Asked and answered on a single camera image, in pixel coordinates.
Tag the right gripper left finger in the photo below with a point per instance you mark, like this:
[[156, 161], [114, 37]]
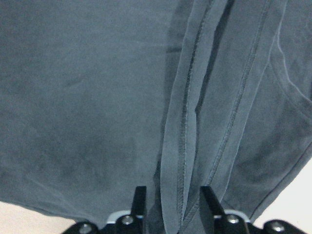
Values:
[[138, 208]]

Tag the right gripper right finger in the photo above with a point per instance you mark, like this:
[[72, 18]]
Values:
[[209, 203]]

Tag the black printed t-shirt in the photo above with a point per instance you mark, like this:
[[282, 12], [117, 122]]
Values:
[[100, 96]]

